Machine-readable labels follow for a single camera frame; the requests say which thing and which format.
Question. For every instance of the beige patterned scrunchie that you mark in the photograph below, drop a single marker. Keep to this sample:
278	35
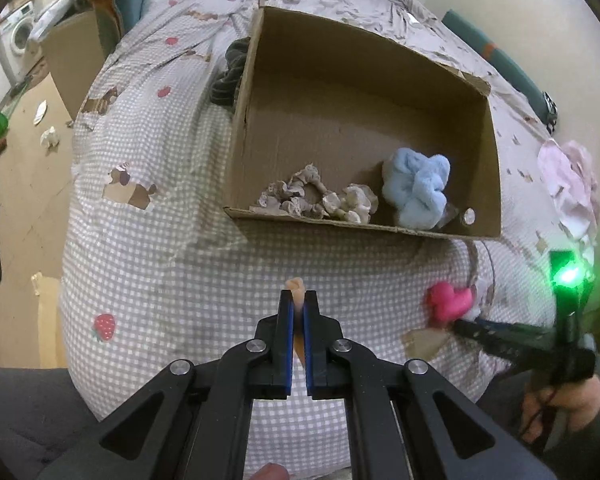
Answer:
300	196

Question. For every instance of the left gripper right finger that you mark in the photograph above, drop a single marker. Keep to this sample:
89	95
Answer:
406	421

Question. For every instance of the brown cardboard bedside box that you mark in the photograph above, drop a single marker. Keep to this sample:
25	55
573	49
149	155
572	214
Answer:
73	53

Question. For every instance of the pink rubber duck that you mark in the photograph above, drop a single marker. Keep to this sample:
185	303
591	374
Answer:
448	304

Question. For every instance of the checkered bed cover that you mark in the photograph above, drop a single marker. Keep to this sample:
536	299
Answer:
227	146

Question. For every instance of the pink white crumpled cloth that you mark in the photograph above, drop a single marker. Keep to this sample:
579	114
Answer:
568	173

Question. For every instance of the white scrunchie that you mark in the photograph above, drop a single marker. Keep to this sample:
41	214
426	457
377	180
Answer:
355	204

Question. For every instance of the person's right hand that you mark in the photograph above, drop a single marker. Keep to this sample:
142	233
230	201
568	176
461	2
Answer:
579	400

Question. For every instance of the person's left hand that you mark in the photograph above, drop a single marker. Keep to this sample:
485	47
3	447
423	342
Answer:
271	471

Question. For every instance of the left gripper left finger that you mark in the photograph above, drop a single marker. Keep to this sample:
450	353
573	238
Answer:
191	421

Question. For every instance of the white washing machine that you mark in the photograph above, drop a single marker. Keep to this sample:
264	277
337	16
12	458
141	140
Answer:
17	57

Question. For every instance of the teal bolster cushion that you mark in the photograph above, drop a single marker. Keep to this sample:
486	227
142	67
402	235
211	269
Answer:
542	104

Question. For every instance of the light blue fluffy scrunchie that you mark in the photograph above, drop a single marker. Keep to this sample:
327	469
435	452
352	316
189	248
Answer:
413	185

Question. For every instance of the dark striped cloth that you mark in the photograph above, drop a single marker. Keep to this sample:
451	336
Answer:
225	87

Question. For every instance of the open cardboard box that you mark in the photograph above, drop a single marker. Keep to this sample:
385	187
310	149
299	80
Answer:
318	92

